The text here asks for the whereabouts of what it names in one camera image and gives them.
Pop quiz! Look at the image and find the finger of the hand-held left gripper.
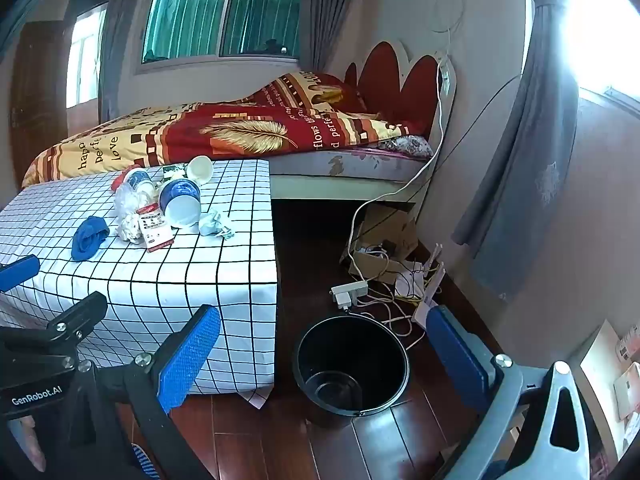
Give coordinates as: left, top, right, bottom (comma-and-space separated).
0, 255, 42, 293
46, 291, 109, 348

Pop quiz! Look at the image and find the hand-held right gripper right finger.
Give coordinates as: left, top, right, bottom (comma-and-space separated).
426, 304, 608, 480

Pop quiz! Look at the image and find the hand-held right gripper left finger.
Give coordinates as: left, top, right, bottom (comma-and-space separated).
65, 304, 222, 480

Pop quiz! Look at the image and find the beige cloth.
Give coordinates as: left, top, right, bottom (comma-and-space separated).
117, 211, 147, 245

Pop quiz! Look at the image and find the black plastic bucket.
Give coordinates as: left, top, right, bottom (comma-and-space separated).
292, 314, 412, 417

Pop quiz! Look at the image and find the clear plastic bag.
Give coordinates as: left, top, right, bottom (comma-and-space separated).
113, 180, 157, 226

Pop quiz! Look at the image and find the person's left hand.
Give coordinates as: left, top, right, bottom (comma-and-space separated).
7, 414, 48, 473

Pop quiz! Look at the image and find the white router with antennas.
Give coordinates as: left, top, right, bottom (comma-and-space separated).
412, 242, 447, 332

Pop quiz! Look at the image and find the crumpled blue cloth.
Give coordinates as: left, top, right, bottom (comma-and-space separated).
70, 215, 111, 262

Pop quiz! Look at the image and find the black-checked white tablecloth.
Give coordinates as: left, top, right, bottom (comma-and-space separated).
0, 159, 280, 408

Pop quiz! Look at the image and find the red and white flat packet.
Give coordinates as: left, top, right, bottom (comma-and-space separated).
139, 203, 176, 253

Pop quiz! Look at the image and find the blue striped cloth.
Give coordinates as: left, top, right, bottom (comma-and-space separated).
129, 442, 162, 480

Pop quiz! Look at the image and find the white power strip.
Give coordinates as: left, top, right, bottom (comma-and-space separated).
329, 282, 370, 312

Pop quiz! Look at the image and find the crumpled pale blue tissue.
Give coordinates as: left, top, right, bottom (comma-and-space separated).
198, 208, 236, 240

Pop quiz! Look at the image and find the cardboard box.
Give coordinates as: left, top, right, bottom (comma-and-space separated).
341, 204, 421, 285

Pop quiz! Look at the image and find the small blue patterned paper cup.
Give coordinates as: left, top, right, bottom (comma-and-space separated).
122, 168, 154, 202

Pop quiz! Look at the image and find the large blue patterned paper cup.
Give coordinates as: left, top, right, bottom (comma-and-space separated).
158, 178, 202, 229

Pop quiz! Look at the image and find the brown wooden door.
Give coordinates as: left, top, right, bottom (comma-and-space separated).
9, 20, 69, 183

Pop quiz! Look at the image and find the pile of white boxes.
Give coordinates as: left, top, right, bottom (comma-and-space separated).
612, 324, 640, 422

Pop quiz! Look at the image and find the red and white paper cup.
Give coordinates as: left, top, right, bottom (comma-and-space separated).
185, 155, 214, 184

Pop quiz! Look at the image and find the floral pillow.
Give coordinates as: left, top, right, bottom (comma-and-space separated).
376, 135, 435, 160

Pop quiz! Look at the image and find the grey curtain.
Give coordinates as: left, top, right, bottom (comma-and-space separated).
299, 0, 363, 75
451, 0, 583, 302
97, 0, 167, 125

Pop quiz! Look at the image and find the small bright window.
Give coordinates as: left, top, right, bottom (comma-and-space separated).
66, 2, 109, 109

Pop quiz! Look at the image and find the red and yellow printed quilt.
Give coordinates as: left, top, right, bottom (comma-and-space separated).
22, 72, 432, 189

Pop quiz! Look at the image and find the red scalloped headboard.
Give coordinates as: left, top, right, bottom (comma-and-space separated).
344, 41, 459, 157

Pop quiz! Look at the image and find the large green-tinted window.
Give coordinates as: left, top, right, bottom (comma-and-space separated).
141, 0, 304, 67

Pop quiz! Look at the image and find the bright sunlit window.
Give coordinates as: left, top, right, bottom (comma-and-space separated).
564, 0, 640, 111

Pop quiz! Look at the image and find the tangle of white floor cables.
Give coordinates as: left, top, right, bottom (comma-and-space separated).
350, 255, 426, 352

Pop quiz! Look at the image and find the white power cable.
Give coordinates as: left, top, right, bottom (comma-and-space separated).
349, 59, 447, 286

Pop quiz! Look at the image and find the white bed frame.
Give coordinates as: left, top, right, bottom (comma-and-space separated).
269, 149, 437, 207

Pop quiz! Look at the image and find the thin black cable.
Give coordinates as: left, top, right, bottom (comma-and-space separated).
415, 74, 522, 188

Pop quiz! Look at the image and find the white wall socket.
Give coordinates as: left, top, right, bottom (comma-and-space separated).
437, 52, 458, 98

